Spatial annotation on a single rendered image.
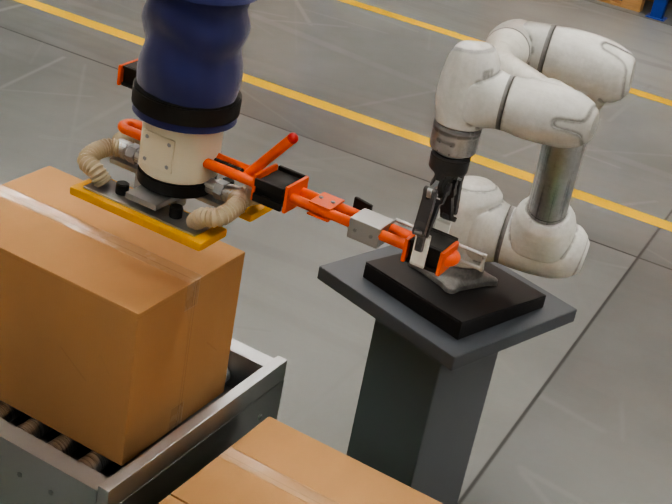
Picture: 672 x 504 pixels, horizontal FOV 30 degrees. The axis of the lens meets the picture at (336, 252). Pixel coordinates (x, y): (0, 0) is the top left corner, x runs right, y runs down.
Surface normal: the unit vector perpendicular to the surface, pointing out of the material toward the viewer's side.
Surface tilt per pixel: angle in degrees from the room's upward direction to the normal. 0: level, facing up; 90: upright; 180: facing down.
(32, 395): 90
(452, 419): 90
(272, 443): 0
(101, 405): 90
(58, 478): 90
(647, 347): 0
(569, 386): 0
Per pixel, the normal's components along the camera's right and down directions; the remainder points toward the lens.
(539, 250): -0.30, 0.69
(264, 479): 0.17, -0.87
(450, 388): 0.67, 0.44
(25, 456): -0.50, 0.32
